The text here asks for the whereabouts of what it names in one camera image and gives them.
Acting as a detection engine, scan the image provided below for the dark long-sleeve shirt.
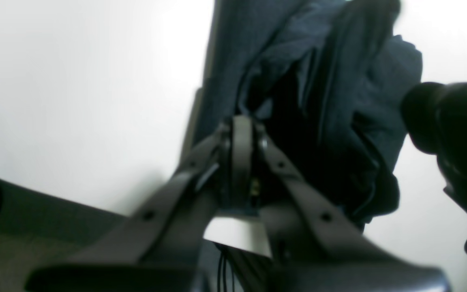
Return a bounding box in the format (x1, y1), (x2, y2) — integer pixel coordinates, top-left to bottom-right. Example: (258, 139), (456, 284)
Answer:
(191, 0), (422, 224)

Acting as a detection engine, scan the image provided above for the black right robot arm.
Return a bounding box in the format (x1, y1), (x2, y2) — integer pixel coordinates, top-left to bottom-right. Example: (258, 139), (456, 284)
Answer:
(401, 82), (467, 254)

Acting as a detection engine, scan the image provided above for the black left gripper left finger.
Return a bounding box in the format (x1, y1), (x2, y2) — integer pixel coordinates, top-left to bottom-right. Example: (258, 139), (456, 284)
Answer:
(25, 116), (243, 292)

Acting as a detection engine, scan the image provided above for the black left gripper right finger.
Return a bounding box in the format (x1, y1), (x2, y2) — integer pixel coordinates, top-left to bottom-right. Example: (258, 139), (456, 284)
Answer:
(249, 119), (451, 292)

